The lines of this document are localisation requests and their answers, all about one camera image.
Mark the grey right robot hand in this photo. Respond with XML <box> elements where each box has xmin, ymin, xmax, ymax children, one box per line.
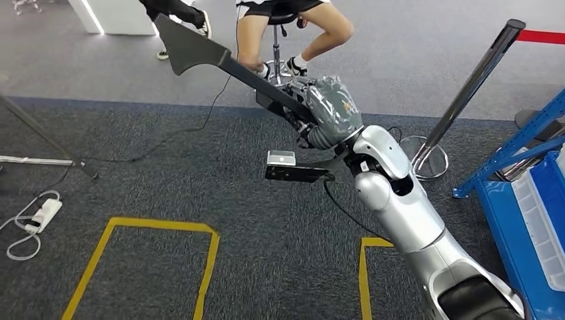
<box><xmin>284</xmin><ymin>75</ymin><xmax>366</xmax><ymax>152</ymax></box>

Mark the black plastic plate bracket part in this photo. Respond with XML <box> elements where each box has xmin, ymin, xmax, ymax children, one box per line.
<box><xmin>153</xmin><ymin>13</ymin><xmax>318</xmax><ymax>127</ymax></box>

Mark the blue steel shelf rack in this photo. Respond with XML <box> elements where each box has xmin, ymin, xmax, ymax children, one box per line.
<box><xmin>452</xmin><ymin>88</ymin><xmax>565</xmax><ymax>320</ymax></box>

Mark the black chrome swivel stool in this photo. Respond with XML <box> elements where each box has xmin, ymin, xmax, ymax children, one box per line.
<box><xmin>264</xmin><ymin>11</ymin><xmax>310</xmax><ymax>87</ymax></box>

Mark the person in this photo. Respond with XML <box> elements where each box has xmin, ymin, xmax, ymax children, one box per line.
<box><xmin>235</xmin><ymin>0</ymin><xmax>355</xmax><ymax>81</ymax></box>
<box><xmin>139</xmin><ymin>0</ymin><xmax>213</xmax><ymax>61</ymax></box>

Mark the chrome stanchion with round base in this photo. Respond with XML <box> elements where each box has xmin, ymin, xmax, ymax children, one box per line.
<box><xmin>399</xmin><ymin>18</ymin><xmax>527</xmax><ymax>182</ymax></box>
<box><xmin>494</xmin><ymin>145</ymin><xmax>546</xmax><ymax>183</ymax></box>

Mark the dark round stanchion base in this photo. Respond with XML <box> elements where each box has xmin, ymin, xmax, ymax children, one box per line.
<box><xmin>514</xmin><ymin>109</ymin><xmax>565</xmax><ymax>142</ymax></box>

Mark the yellow floor tape square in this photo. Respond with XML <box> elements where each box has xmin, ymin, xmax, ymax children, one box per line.
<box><xmin>61</xmin><ymin>216</ymin><xmax>222</xmax><ymax>320</ymax></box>

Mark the red barrier belt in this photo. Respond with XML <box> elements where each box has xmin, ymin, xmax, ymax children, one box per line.
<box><xmin>516</xmin><ymin>29</ymin><xmax>565</xmax><ymax>45</ymax></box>

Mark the blue plastic crate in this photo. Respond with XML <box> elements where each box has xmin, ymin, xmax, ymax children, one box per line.
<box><xmin>528</xmin><ymin>151</ymin><xmax>565</xmax><ymax>248</ymax></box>

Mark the white power strip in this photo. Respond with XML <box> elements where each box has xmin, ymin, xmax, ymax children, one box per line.
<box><xmin>25</xmin><ymin>199</ymin><xmax>63</xmax><ymax>235</ymax></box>

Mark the chrome swivel chair base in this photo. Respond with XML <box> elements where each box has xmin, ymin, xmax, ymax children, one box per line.
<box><xmin>12</xmin><ymin>0</ymin><xmax>44</xmax><ymax>15</ymax></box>

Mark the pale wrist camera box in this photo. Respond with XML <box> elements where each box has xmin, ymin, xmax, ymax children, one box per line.
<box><xmin>267</xmin><ymin>150</ymin><xmax>296</xmax><ymax>167</ymax></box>

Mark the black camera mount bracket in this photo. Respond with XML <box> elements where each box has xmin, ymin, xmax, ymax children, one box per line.
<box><xmin>265</xmin><ymin>152</ymin><xmax>350</xmax><ymax>184</ymax></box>

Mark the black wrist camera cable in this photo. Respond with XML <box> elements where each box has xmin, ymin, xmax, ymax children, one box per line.
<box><xmin>323</xmin><ymin>125</ymin><xmax>402</xmax><ymax>241</ymax></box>

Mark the black floor cable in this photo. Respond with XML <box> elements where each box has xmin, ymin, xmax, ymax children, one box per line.
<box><xmin>81</xmin><ymin>17</ymin><xmax>241</xmax><ymax>163</ymax></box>

